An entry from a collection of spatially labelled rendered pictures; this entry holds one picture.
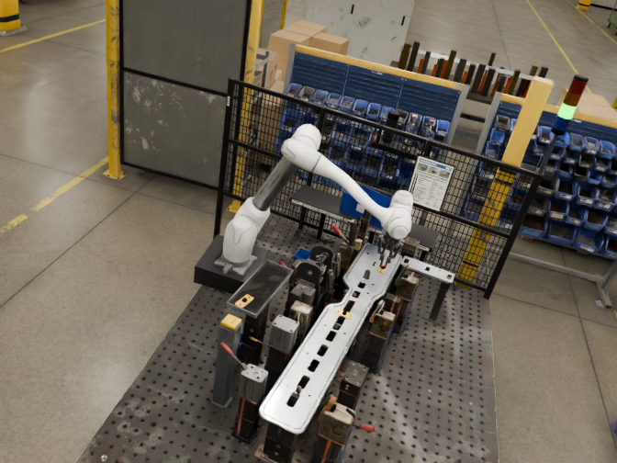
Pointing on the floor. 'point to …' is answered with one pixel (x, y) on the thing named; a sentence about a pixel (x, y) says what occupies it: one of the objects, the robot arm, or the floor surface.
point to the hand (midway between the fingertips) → (384, 261)
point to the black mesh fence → (358, 178)
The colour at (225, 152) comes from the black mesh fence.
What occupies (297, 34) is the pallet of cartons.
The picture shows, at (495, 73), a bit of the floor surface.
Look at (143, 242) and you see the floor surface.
